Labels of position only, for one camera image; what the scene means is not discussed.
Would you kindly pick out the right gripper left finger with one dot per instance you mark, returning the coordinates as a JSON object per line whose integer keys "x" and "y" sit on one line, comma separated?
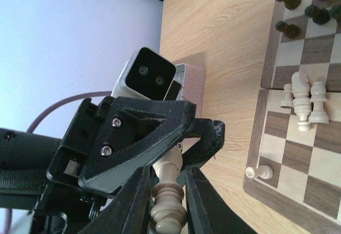
{"x": 129, "y": 211}

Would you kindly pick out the white pawn beside bishop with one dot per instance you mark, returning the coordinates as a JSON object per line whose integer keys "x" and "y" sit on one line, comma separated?
{"x": 318, "y": 98}

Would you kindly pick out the white pawn near knight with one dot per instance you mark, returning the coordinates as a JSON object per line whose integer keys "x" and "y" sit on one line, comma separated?
{"x": 287, "y": 101}

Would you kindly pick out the wooden chess board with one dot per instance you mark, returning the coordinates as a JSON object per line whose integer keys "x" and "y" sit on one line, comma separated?
{"x": 293, "y": 163}

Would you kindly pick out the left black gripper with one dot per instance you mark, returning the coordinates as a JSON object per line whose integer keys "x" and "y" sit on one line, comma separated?
{"x": 40, "y": 173}

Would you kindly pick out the white corner pawn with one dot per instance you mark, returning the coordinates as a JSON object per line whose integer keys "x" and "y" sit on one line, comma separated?
{"x": 263, "y": 171}

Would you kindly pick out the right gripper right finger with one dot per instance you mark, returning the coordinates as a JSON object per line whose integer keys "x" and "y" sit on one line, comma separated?
{"x": 207, "y": 211}

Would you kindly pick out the dark pawn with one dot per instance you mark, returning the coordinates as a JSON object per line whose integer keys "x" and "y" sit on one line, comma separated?
{"x": 318, "y": 15}
{"x": 289, "y": 30}

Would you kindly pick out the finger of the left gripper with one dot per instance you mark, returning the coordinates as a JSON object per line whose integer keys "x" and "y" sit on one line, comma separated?
{"x": 211, "y": 134}

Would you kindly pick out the white bishop piece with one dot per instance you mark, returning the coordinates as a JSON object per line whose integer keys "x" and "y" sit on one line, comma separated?
{"x": 168, "y": 213}

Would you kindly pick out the left metal tray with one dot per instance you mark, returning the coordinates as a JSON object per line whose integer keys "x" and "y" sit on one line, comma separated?
{"x": 192, "y": 79}

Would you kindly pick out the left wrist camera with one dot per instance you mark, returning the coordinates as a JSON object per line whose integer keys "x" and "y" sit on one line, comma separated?
{"x": 145, "y": 75}

